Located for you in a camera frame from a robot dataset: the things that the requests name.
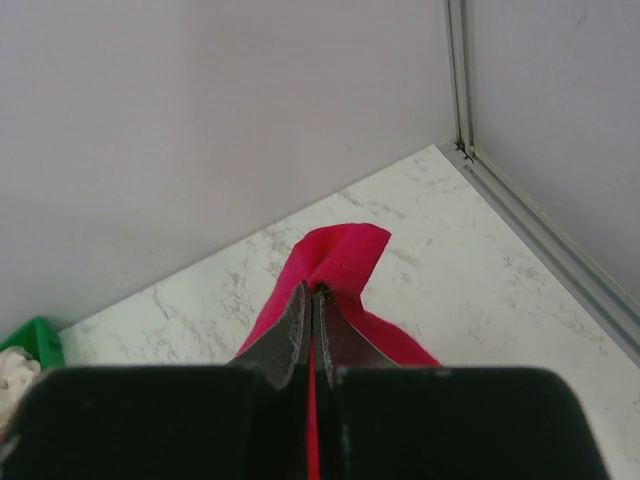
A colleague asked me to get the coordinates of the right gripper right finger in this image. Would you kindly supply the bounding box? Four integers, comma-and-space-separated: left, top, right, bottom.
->
312, 292, 599, 479

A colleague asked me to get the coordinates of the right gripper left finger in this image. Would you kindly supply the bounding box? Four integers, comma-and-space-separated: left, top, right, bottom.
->
1, 283, 312, 479

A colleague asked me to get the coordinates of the red t shirt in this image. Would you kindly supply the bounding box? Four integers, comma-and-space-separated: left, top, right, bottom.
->
232, 223, 439, 479

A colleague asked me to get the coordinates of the green plastic bin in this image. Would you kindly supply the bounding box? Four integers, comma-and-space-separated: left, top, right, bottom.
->
1, 317, 65, 370

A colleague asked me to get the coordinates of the cream white t shirt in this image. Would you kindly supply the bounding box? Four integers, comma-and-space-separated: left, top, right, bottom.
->
0, 346, 41, 430

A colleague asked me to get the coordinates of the right aluminium frame post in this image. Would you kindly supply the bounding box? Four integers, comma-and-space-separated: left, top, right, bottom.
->
440, 1, 639, 364

